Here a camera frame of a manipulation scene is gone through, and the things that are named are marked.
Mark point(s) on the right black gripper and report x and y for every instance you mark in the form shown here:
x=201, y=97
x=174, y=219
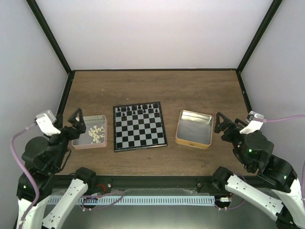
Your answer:
x=233, y=127

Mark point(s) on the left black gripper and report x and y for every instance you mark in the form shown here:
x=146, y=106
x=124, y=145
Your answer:
x=81, y=127

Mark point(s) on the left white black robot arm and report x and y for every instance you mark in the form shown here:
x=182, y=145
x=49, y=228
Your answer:
x=44, y=157

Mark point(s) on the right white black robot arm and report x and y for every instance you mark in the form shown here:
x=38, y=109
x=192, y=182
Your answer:
x=255, y=152

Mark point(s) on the pile of white chess pieces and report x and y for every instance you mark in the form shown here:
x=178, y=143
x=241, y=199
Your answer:
x=97, y=134

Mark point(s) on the pink tray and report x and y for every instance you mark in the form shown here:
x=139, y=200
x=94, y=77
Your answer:
x=84, y=141

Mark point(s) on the yellow metal tin box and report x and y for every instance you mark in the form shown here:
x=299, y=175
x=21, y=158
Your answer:
x=194, y=129

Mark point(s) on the black grey chessboard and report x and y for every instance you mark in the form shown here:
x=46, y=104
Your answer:
x=138, y=131

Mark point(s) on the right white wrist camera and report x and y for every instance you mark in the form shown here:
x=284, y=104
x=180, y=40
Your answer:
x=254, y=122

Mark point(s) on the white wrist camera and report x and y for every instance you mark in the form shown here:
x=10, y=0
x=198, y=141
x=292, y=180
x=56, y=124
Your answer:
x=254, y=122
x=46, y=121

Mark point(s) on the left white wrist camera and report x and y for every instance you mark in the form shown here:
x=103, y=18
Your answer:
x=46, y=121

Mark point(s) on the black aluminium mounting rail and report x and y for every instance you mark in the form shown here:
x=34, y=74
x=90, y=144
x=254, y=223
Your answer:
x=201, y=184

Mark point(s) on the light blue slotted cable duct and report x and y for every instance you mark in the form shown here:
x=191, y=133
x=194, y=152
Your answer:
x=150, y=201

